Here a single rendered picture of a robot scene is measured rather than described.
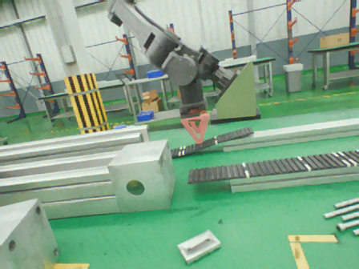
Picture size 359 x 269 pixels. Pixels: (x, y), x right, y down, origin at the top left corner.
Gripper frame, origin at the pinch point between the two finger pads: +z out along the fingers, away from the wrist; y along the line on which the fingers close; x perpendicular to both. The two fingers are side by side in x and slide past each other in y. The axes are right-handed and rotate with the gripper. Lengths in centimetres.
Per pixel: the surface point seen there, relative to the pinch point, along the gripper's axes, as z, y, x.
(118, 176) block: -2.8, 23.3, -13.6
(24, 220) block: -4.7, 35.3, -21.0
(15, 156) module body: -3.0, 2.7, -49.2
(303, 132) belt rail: 2.5, 3.1, 25.2
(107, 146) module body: -1.9, 2.7, -23.5
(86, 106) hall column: 20, -275, -168
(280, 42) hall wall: -13, -713, 271
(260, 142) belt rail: 3.8, 2.0, 15.2
